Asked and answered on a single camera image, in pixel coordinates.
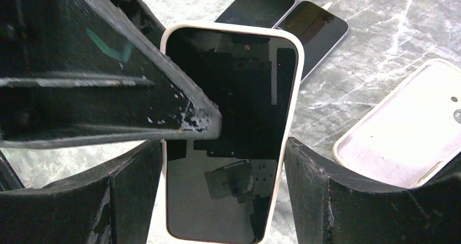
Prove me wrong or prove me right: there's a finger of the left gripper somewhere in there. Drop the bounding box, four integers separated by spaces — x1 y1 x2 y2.
1 0 221 149
110 0 165 48

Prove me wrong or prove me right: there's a beige phone case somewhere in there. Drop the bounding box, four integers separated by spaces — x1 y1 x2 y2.
332 59 460 189

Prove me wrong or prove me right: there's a black smartphone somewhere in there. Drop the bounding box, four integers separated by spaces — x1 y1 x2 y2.
215 0 297 28

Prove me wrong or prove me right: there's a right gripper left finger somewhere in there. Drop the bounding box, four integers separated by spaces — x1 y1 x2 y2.
1 141 162 243

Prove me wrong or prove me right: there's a phone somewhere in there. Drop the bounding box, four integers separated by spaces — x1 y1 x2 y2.
160 21 304 243
277 1 348 82

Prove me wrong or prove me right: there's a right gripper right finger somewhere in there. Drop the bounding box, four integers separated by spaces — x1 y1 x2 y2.
284 137 460 244

